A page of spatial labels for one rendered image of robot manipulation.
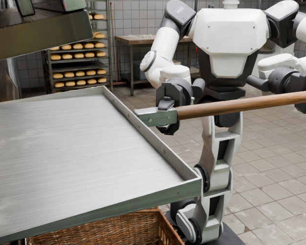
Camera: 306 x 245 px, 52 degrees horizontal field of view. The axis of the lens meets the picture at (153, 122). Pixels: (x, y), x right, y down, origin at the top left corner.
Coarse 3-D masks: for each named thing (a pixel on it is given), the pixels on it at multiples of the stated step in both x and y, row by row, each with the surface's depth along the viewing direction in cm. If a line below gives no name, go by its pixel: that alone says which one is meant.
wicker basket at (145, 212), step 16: (96, 224) 104; (112, 224) 106; (128, 224) 109; (144, 224) 112; (160, 224) 112; (32, 240) 96; (48, 240) 98; (64, 240) 101; (80, 240) 103; (96, 240) 106; (112, 240) 108; (128, 240) 112; (144, 240) 114; (160, 240) 115; (176, 240) 100
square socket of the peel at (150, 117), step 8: (136, 112) 65; (144, 112) 65; (152, 112) 65; (160, 112) 66; (168, 112) 66; (176, 112) 67; (144, 120) 65; (152, 120) 66; (160, 120) 66; (168, 120) 67; (176, 120) 68
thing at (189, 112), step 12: (264, 96) 77; (276, 96) 78; (288, 96) 79; (300, 96) 80; (180, 108) 68; (192, 108) 69; (204, 108) 70; (216, 108) 71; (228, 108) 72; (240, 108) 74; (252, 108) 75
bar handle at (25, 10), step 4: (16, 0) 34; (20, 0) 34; (24, 0) 34; (28, 0) 34; (16, 4) 51; (20, 4) 34; (24, 4) 34; (28, 4) 34; (32, 4) 35; (20, 8) 34; (24, 8) 34; (28, 8) 35; (32, 8) 35; (20, 12) 34; (24, 12) 35; (28, 12) 35; (32, 12) 35; (24, 16) 35
